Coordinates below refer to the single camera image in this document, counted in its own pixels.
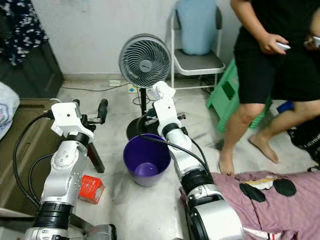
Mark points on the white handheld controller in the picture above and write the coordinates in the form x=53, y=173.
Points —
x=285, y=47

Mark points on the purple cartoon print blanket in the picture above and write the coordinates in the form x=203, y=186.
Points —
x=290, y=210

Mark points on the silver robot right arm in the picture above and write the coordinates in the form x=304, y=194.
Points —
x=195, y=175

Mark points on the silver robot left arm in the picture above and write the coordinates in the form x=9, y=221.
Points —
x=62, y=175

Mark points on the person's right forearm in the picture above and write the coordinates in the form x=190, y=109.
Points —
x=250, y=20

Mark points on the person's right hand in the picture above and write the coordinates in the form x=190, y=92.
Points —
x=271, y=44

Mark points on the person's left hand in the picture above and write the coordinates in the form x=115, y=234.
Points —
x=313, y=43

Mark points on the colourful power strip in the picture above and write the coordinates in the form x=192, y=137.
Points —
x=133, y=89

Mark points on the purple plastic bin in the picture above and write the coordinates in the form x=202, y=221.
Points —
x=137, y=152

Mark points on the dark wooden cabinet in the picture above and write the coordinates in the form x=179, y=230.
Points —
x=40, y=80

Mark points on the grey standing fan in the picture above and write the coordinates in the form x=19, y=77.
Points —
x=145, y=62

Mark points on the white folding chair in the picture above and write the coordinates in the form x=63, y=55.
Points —
x=197, y=64

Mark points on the white printed sack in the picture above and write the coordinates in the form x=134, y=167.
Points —
x=7, y=110

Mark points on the red cardboard box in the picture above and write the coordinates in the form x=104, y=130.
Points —
x=91, y=190

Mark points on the green plastic stool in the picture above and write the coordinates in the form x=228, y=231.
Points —
x=222, y=97

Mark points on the dark floral garment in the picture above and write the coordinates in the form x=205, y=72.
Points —
x=25, y=30

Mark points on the light blue cushion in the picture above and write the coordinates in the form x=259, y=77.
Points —
x=196, y=27

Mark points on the olive storage box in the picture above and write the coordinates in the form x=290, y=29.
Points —
x=15, y=170

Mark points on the grey robot left leg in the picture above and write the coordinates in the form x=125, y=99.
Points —
x=102, y=232

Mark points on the person in black clothes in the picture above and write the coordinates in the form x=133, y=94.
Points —
x=270, y=75

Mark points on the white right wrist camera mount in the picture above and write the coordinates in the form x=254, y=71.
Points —
x=165, y=114

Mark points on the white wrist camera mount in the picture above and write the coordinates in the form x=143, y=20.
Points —
x=165, y=114
x=70, y=120

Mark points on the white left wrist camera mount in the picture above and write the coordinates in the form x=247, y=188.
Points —
x=70, y=120

